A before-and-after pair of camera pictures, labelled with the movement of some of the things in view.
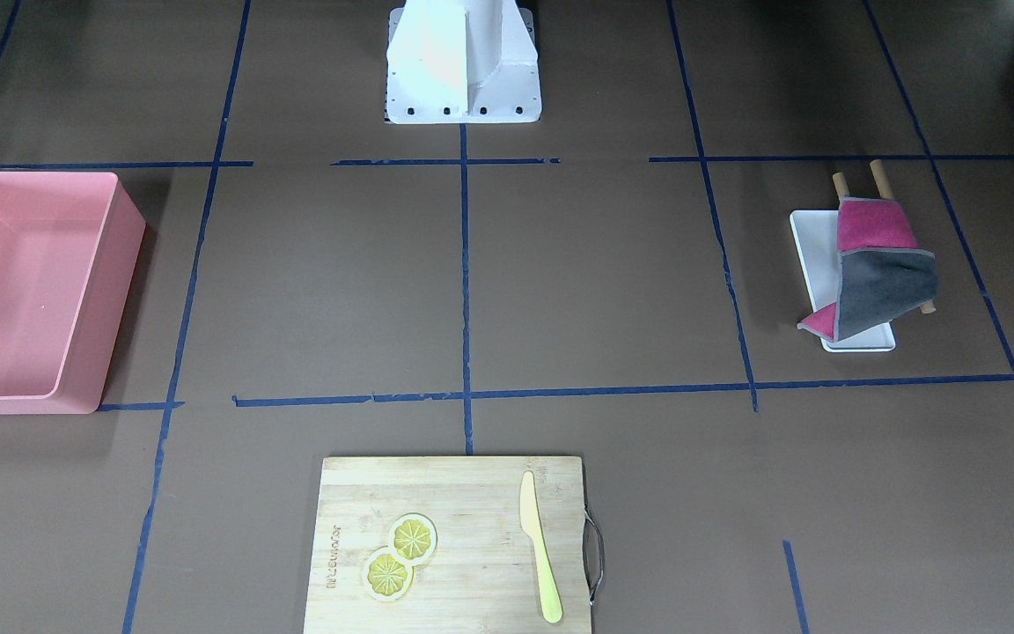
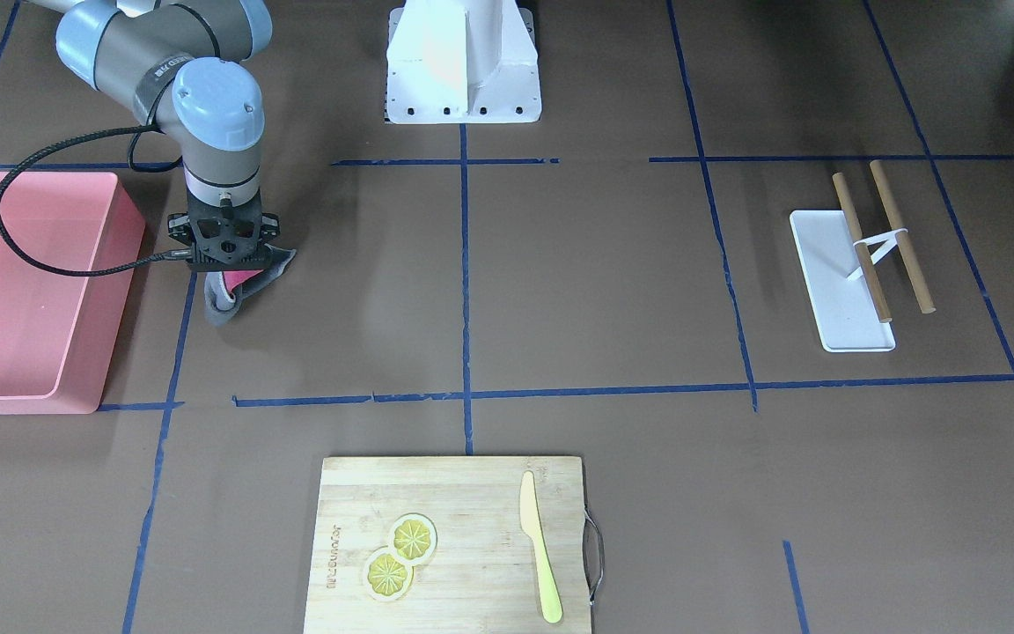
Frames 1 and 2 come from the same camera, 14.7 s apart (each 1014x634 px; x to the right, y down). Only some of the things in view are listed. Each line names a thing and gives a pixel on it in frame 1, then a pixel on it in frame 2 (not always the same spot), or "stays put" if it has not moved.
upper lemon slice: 412,538 stays put
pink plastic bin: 38,271 stays put
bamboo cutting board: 484,574 stays put
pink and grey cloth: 881,274 → 225,291
